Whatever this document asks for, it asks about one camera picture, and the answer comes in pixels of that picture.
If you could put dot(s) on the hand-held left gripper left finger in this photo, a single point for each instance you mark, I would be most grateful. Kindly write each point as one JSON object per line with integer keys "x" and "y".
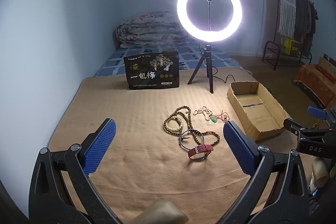
{"x": 101, "y": 145}

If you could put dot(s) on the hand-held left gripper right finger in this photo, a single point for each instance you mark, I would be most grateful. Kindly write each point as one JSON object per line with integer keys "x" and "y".
{"x": 237, "y": 145}

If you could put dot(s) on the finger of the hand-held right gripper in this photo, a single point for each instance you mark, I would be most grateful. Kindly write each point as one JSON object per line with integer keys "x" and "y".
{"x": 299, "y": 132}
{"x": 317, "y": 112}

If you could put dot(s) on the cardboard box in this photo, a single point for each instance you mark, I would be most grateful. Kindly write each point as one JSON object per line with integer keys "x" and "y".
{"x": 262, "y": 113}

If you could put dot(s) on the silver bangle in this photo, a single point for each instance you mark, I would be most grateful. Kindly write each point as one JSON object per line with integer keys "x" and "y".
{"x": 182, "y": 144}

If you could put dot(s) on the person's right forearm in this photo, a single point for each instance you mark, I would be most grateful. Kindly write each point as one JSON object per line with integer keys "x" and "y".
{"x": 319, "y": 171}

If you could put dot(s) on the orange box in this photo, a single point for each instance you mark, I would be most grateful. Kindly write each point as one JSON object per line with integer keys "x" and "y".
{"x": 315, "y": 79}

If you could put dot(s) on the tan blanket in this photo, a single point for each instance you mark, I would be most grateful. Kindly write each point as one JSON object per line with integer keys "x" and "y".
{"x": 131, "y": 121}

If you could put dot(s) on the yellow box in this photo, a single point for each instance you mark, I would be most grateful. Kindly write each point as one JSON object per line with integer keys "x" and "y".
{"x": 292, "y": 46}

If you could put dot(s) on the black metal shoe rack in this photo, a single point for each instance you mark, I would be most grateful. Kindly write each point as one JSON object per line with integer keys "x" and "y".
{"x": 269, "y": 56}

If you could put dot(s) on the black tripod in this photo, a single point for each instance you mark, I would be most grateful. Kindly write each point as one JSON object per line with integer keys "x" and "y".
{"x": 209, "y": 69}

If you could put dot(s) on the blue patterned bed sheet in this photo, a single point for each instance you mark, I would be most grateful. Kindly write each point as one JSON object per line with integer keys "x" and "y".
{"x": 115, "y": 61}

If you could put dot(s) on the black snack bag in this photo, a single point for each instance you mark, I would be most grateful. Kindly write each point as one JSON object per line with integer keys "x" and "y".
{"x": 152, "y": 74}

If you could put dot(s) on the dark hanging clothes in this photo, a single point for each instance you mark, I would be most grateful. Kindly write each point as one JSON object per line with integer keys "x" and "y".
{"x": 304, "y": 19}

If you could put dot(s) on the white striped hanging cloth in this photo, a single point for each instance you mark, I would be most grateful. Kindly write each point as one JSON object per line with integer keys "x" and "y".
{"x": 286, "y": 3}

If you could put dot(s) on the folded floral quilt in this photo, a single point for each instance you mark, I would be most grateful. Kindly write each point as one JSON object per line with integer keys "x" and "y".
{"x": 149, "y": 29}

